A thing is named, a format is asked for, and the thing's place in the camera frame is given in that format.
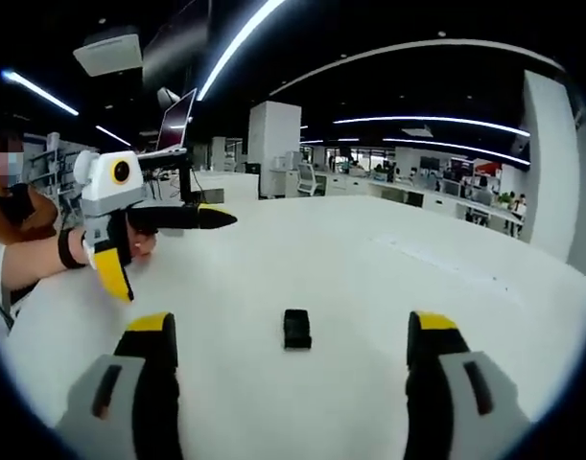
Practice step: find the white ceiling unit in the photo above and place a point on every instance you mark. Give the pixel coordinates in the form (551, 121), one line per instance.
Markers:
(108, 52)

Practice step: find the person's left hand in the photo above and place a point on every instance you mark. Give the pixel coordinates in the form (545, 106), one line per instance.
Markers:
(144, 244)

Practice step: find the open laptop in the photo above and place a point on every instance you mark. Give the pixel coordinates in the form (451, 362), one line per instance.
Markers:
(175, 124)

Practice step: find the white office chair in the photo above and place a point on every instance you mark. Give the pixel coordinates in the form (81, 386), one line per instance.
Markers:
(311, 179)

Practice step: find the white power strip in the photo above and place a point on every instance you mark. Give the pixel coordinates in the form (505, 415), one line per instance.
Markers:
(441, 256)

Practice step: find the long white ceiling light strip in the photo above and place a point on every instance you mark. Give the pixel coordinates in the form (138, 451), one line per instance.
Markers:
(235, 48)

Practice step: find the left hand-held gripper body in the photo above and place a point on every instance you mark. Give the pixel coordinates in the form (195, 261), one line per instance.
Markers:
(105, 191)

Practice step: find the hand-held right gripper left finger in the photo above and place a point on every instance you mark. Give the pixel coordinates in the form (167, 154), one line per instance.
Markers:
(120, 407)

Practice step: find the black wristband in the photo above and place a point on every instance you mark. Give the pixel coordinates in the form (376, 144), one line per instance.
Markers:
(69, 249)

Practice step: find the grey box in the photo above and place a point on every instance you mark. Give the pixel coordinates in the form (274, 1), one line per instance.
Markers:
(210, 196)

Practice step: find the long white office counter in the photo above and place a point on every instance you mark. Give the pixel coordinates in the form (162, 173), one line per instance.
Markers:
(441, 203)

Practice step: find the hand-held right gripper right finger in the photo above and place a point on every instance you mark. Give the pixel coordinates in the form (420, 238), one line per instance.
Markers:
(455, 407)

